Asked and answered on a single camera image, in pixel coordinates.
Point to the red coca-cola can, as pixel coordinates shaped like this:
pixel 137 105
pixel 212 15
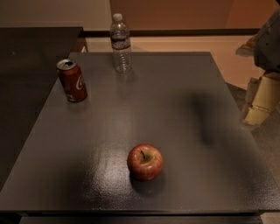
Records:
pixel 71 79

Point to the red apple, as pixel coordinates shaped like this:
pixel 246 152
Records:
pixel 144 162

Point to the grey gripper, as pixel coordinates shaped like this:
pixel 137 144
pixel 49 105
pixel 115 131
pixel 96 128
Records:
pixel 269 49

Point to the clear plastic water bottle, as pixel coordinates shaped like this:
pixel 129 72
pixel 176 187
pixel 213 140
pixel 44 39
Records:
pixel 120 43

